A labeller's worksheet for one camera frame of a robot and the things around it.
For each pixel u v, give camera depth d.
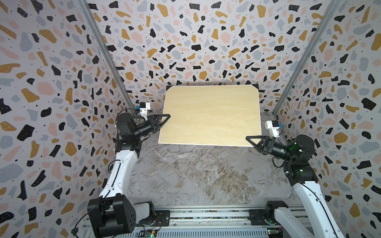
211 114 0.68
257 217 0.73
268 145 0.55
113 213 0.39
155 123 0.63
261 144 0.58
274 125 0.60
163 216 0.74
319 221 0.41
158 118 0.70
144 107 0.66
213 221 0.73
